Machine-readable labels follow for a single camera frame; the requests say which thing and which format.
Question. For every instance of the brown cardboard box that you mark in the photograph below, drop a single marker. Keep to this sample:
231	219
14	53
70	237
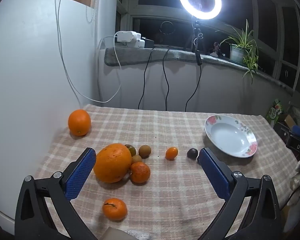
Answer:
289	121

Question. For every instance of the black power adapter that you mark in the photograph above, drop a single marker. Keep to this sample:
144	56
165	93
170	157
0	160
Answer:
149	43

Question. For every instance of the brown kiwi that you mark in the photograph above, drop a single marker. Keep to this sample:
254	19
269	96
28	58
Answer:
145	151

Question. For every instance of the white refrigerator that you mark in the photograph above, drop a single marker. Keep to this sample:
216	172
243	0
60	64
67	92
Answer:
27	67

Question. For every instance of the white chargers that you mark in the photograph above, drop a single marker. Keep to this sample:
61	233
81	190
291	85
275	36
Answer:
126	37

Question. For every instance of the green printed box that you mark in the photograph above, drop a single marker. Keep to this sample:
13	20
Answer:
275	112

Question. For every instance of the white floral plate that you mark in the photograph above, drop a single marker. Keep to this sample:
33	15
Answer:
230	136

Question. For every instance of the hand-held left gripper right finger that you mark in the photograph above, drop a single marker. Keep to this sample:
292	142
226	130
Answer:
213	172

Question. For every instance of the orange mandarin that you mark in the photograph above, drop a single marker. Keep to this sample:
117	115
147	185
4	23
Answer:
115	209
140	172

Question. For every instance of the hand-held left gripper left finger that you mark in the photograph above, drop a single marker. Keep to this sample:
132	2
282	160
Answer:
81	172

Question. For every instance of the dark plum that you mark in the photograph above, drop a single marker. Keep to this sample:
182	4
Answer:
192	153

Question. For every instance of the window frame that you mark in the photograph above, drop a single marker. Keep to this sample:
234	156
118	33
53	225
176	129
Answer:
130	7

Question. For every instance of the medium orange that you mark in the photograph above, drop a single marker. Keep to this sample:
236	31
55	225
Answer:
79	122

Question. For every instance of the black tripod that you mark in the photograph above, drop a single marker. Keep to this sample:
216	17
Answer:
196	33

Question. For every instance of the plaid tablecloth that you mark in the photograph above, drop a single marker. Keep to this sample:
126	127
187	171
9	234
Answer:
165	127

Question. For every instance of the potted spider plant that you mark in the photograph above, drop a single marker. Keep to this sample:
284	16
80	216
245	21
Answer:
240	47

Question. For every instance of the small orange kumquat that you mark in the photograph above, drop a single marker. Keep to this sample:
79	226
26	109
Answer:
171	153

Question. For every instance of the small brown round fruit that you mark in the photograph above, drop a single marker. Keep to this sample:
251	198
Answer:
137	159

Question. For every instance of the green-brown round fruit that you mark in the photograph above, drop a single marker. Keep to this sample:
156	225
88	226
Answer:
132	150

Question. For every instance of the large orange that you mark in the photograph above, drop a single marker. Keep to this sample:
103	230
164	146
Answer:
112	163

